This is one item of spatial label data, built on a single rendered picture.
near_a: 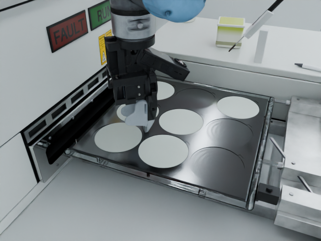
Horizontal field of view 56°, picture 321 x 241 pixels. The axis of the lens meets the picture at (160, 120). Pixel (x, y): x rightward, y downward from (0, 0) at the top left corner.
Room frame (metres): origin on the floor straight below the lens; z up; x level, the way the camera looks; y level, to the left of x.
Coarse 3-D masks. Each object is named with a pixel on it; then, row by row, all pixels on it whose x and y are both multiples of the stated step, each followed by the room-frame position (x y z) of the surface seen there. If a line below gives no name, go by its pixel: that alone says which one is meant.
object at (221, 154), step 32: (192, 96) 0.67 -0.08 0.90; (224, 96) 0.67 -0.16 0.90; (96, 128) 0.53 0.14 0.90; (160, 128) 0.53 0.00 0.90; (224, 128) 0.53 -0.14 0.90; (256, 128) 0.53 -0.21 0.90; (128, 160) 0.43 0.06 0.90; (192, 160) 0.43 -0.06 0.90; (224, 160) 0.43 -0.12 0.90; (224, 192) 0.35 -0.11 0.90
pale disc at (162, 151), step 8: (152, 136) 0.50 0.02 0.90; (160, 136) 0.50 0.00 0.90; (168, 136) 0.50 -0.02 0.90; (144, 144) 0.48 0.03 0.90; (152, 144) 0.48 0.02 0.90; (160, 144) 0.48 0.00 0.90; (168, 144) 0.48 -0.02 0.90; (176, 144) 0.48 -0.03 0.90; (184, 144) 0.48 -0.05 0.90; (144, 152) 0.45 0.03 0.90; (152, 152) 0.45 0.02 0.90; (160, 152) 0.45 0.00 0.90; (168, 152) 0.45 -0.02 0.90; (176, 152) 0.45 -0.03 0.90; (184, 152) 0.45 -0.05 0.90; (144, 160) 0.43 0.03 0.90; (152, 160) 0.43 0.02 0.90; (160, 160) 0.43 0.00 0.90; (168, 160) 0.43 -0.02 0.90; (176, 160) 0.43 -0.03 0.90
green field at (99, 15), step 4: (104, 4) 0.70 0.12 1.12; (108, 4) 0.72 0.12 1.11; (96, 8) 0.67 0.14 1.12; (100, 8) 0.68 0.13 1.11; (104, 8) 0.70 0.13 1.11; (108, 8) 0.72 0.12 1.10; (92, 12) 0.65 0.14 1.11; (96, 12) 0.67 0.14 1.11; (100, 12) 0.68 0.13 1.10; (104, 12) 0.70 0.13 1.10; (108, 12) 0.71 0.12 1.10; (92, 16) 0.65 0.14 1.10; (96, 16) 0.67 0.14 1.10; (100, 16) 0.68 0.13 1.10; (104, 16) 0.70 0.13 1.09; (108, 16) 0.71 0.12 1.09; (92, 20) 0.65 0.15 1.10; (96, 20) 0.67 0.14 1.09; (100, 20) 0.68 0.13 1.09; (104, 20) 0.69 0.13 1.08; (92, 24) 0.65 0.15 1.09; (96, 24) 0.66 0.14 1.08
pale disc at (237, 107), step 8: (232, 96) 0.67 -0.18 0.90; (224, 104) 0.63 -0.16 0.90; (232, 104) 0.63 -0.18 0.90; (240, 104) 0.63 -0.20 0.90; (248, 104) 0.63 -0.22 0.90; (256, 104) 0.63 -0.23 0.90; (224, 112) 0.59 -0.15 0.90; (232, 112) 0.59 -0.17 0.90; (240, 112) 0.59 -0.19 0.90; (248, 112) 0.59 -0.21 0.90; (256, 112) 0.59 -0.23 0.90
